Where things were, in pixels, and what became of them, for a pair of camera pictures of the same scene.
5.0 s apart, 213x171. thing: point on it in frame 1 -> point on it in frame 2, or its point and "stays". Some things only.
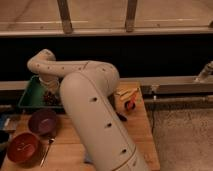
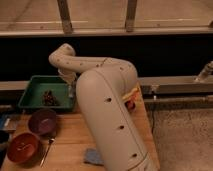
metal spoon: [51, 140] stays
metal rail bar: [182, 85] stays
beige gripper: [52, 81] -> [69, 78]
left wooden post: [64, 10] stays
